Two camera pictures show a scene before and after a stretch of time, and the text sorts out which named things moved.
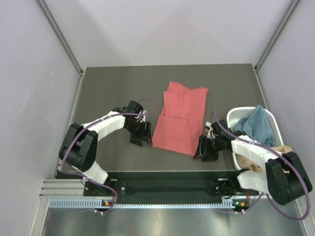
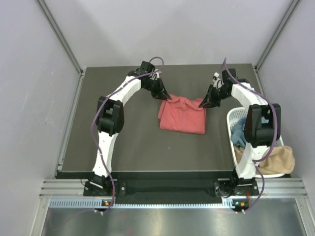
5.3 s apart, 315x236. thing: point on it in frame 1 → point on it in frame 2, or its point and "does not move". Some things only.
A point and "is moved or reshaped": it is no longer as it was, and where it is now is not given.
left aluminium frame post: x=63 y=39 does not move
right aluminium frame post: x=277 y=33 does not move
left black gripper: x=141 y=134 → x=161 y=89
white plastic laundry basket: x=234 y=114 does not move
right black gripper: x=209 y=156 → x=209 y=101
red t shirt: x=180 y=123 is moved or reshaped
